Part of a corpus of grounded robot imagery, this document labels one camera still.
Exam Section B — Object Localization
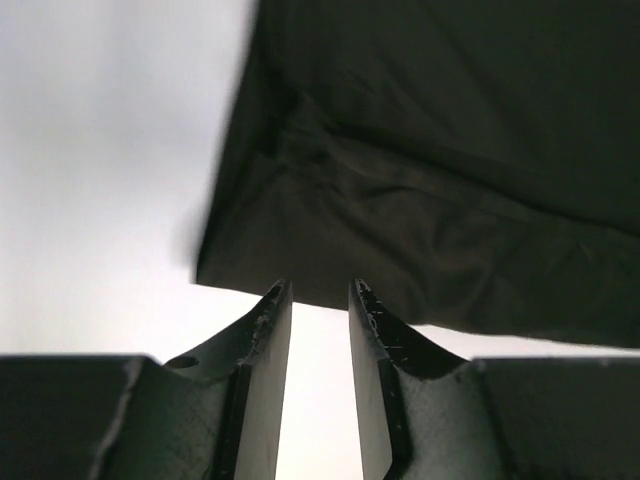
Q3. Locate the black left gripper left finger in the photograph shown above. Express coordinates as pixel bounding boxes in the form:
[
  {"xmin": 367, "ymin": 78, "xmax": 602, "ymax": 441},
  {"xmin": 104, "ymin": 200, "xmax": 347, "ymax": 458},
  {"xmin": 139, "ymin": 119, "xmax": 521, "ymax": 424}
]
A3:
[{"xmin": 1, "ymin": 280, "xmax": 292, "ymax": 479}]

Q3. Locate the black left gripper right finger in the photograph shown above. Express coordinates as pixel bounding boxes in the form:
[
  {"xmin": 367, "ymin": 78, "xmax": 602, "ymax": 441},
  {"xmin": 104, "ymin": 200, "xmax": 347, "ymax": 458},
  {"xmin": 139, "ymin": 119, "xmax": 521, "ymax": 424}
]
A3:
[{"xmin": 349, "ymin": 280, "xmax": 639, "ymax": 479}]

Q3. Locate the black t shirt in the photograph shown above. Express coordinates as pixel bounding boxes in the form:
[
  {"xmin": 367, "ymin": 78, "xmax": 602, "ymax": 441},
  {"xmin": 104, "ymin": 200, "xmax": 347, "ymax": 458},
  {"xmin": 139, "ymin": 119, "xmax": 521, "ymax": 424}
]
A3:
[{"xmin": 194, "ymin": 1, "xmax": 639, "ymax": 349}]

